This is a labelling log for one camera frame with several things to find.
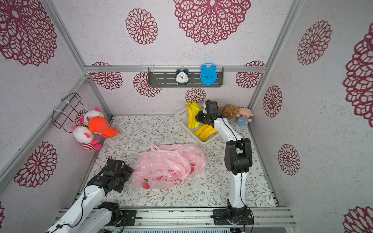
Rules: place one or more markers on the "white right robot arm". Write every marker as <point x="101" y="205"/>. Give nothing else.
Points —
<point x="238" y="160"/>

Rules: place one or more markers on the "pink plastic bag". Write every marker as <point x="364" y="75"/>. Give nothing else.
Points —
<point x="166" y="166"/>

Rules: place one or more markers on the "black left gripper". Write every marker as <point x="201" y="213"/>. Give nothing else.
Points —
<point x="123" y="171"/>

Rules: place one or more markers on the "blue alarm clock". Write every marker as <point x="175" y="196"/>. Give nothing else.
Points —
<point x="208" y="74"/>

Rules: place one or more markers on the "white pink striped plush toy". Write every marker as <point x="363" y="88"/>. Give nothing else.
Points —
<point x="86" y="138"/>

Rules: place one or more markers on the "white plush toy yellow glasses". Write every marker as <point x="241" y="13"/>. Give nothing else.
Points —
<point x="84" y="116"/>

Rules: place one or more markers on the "yellow banana bunch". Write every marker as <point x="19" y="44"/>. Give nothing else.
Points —
<point x="204" y="132"/>
<point x="193" y="110"/>

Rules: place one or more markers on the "dark green alarm clock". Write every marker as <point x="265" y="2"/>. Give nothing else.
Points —
<point x="182" y="77"/>

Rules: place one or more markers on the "grey wall shelf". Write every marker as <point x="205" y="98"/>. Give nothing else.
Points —
<point x="166" y="79"/>

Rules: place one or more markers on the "orange plush dinosaur toy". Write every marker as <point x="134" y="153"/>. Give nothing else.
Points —
<point x="101" y="126"/>

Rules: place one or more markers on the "brown plush teddy bear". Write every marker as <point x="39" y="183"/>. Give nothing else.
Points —
<point x="229" y="111"/>

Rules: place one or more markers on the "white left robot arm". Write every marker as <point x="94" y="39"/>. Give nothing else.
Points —
<point x="89" y="214"/>

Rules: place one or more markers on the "small doll blue outfit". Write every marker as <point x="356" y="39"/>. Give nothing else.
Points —
<point x="244" y="116"/>

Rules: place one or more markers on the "black wire wall rack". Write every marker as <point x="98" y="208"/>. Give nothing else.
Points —
<point x="68" y="116"/>

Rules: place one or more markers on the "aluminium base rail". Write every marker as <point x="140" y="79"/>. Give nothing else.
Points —
<point x="209" y="219"/>

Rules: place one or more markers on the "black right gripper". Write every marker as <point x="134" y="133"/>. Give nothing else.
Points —
<point x="202" y="117"/>

